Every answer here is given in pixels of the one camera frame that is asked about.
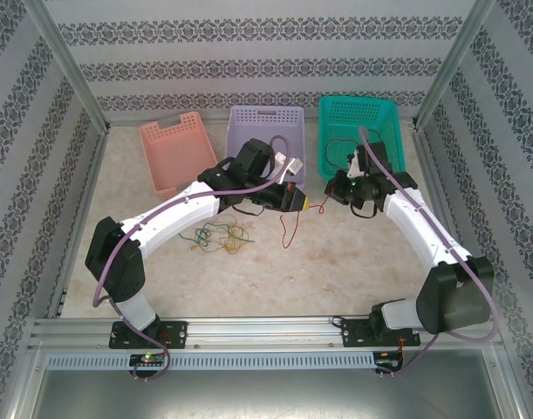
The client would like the pink perforated plastic basket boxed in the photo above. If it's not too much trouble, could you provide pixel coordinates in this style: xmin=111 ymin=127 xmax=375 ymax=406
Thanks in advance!
xmin=139 ymin=111 xmax=219 ymax=203

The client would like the green cable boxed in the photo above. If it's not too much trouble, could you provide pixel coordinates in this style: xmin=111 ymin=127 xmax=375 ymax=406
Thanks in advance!
xmin=178 ymin=221 xmax=219 ymax=245
xmin=195 ymin=222 xmax=256 ymax=245

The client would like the purple perforated plastic basket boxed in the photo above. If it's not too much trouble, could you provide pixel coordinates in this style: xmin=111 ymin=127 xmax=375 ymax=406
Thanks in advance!
xmin=224 ymin=104 xmax=307 ymax=189

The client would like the aluminium frame post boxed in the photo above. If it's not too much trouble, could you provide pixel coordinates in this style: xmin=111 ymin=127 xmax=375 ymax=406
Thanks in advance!
xmin=28 ymin=0 xmax=110 ymax=132
xmin=413 ymin=0 xmax=498 ymax=130

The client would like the red cable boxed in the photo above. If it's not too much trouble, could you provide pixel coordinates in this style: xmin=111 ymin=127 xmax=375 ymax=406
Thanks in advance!
xmin=279 ymin=191 xmax=337 ymax=251

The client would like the teal perforated plastic basket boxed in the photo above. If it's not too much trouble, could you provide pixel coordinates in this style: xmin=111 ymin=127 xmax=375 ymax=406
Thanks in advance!
xmin=317 ymin=94 xmax=407 ymax=184

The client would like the black wire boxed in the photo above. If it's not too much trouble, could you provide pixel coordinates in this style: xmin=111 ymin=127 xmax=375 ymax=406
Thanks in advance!
xmin=325 ymin=138 xmax=359 ymax=175

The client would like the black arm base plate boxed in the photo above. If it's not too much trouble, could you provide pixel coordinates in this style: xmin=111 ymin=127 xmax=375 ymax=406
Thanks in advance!
xmin=340 ymin=319 xmax=423 ymax=349
xmin=108 ymin=320 xmax=188 ymax=350

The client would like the grey slotted cable duct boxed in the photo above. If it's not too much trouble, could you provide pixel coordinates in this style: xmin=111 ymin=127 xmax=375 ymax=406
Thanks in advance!
xmin=45 ymin=352 xmax=377 ymax=371

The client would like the aluminium side rail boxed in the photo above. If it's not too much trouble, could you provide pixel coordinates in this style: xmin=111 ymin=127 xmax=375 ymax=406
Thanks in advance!
xmin=410 ymin=120 xmax=507 ymax=346
xmin=45 ymin=126 xmax=113 ymax=319

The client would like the wide aluminium base rail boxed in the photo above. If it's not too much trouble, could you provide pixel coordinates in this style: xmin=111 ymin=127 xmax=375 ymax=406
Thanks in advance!
xmin=30 ymin=316 xmax=505 ymax=350

